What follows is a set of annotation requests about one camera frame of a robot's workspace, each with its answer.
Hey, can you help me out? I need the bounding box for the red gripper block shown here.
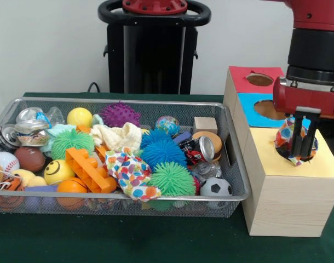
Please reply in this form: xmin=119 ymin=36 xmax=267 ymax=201
xmin=273 ymin=76 xmax=334 ymax=158

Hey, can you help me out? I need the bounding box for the orange toy building brick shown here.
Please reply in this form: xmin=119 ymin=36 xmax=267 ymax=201
xmin=65 ymin=147 xmax=118 ymax=194

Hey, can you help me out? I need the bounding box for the wooden box with three holes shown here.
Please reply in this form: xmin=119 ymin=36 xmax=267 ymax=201
xmin=223 ymin=65 xmax=334 ymax=238

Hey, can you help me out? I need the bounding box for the blue spiky rubber ball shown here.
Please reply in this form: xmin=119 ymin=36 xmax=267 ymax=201
xmin=141 ymin=139 xmax=187 ymax=173

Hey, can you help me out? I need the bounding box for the yellow smiley face ball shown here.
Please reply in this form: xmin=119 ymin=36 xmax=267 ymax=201
xmin=43 ymin=159 xmax=76 ymax=186

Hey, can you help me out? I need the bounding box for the shallow metal mesh bin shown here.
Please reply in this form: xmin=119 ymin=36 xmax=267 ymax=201
xmin=0 ymin=97 xmax=252 ymax=219

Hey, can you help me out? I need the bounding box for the black looped cable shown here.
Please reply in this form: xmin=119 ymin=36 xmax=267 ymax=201
xmin=87 ymin=81 xmax=101 ymax=94

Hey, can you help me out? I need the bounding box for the purple spiky ball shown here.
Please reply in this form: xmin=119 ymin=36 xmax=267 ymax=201
xmin=99 ymin=101 xmax=142 ymax=128

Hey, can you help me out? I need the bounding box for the dark green table cloth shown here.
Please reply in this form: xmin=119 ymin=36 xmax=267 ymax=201
xmin=0 ymin=92 xmax=334 ymax=263

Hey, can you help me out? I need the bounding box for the white baseball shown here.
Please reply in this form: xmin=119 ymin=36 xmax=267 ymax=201
xmin=0 ymin=151 xmax=20 ymax=173

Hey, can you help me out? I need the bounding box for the black pedestal with red base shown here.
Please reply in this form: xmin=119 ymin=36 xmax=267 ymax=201
xmin=97 ymin=0 xmax=211 ymax=95

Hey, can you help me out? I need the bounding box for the black and white soccer ball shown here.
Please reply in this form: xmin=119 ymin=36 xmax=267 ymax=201
xmin=200 ymin=176 xmax=233 ymax=209

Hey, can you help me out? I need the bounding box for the polka dot cloth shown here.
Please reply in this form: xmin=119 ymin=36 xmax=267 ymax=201
xmin=275 ymin=117 xmax=320 ymax=167
xmin=105 ymin=146 xmax=162 ymax=202

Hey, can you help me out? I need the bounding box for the yellow tennis ball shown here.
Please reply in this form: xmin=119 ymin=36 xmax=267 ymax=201
xmin=67 ymin=107 xmax=94 ymax=128

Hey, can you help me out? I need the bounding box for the green spiky rubber ball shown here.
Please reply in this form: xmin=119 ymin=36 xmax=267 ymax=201
xmin=50 ymin=128 xmax=96 ymax=161
xmin=147 ymin=161 xmax=197 ymax=197

